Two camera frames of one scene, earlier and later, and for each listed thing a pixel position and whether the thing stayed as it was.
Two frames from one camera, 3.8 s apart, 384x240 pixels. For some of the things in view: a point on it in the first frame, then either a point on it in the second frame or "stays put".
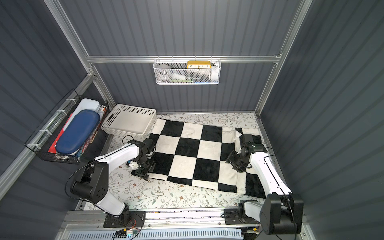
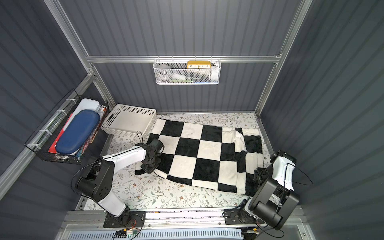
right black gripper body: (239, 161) -> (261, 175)
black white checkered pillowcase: (196, 153) stays put
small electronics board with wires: (124, 232) stays put
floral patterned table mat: (153, 193) stays put
